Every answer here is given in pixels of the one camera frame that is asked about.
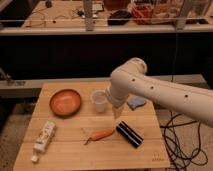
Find orange toy carrot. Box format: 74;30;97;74
85;129;114;145

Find white toothpaste tube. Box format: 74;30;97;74
31;121;56;163

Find grey metal post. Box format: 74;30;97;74
83;0;94;31

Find black striped block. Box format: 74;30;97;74
116;121;143;148

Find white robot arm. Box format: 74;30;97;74
105;58;213;128

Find black object on bench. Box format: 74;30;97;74
107;10;131;26

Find blue sponge cloth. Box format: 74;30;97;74
127;97;146;110

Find orange crate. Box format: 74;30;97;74
131;4;153;25

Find orange wooden bowl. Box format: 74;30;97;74
49;89;81;117

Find black floor cables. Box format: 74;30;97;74
159;111;209;171

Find translucent plastic cup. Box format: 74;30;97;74
91;90;107;113

